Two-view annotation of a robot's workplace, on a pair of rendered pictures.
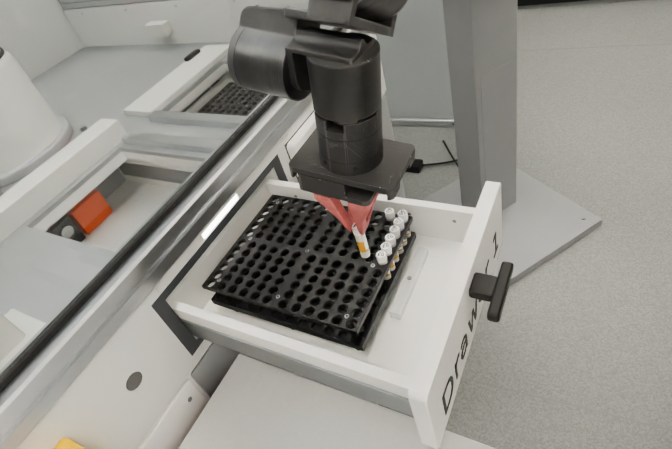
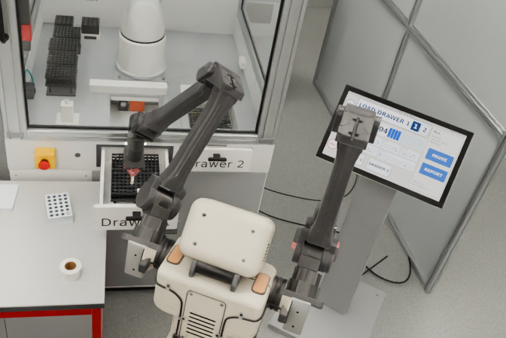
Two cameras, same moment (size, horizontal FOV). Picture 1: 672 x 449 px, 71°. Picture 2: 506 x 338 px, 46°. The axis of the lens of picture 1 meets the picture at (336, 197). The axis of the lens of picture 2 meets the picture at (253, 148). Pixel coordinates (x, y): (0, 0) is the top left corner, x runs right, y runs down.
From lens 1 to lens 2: 176 cm
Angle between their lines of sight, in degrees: 28
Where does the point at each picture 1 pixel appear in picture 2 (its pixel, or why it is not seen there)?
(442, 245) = not seen: hidden behind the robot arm
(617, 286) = not seen: outside the picture
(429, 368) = (102, 206)
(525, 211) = (339, 321)
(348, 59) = (130, 137)
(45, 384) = (61, 135)
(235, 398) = (92, 187)
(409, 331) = not seen: hidden behind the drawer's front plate
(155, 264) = (105, 137)
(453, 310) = (121, 206)
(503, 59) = (367, 226)
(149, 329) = (91, 148)
